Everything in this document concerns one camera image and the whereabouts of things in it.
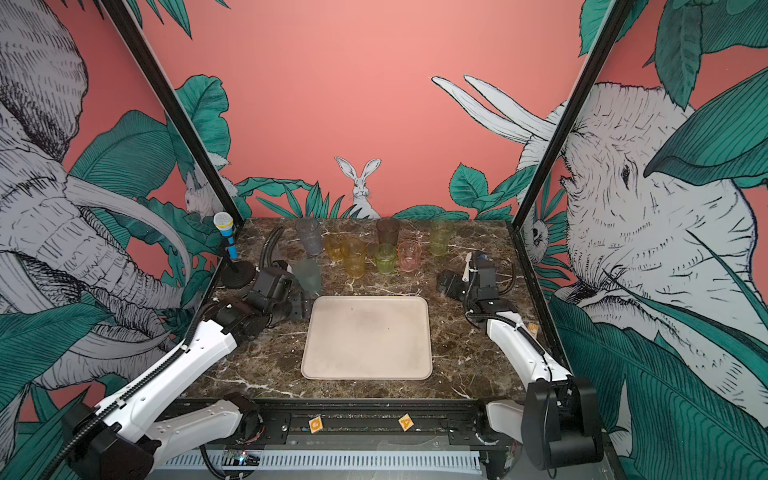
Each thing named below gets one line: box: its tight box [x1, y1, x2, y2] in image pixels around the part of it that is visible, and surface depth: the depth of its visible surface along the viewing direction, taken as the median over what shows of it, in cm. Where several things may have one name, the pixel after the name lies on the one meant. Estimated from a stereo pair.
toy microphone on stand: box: [213, 211, 256, 289], surface depth 103 cm
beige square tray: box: [301, 295, 433, 381], surface depth 90 cm
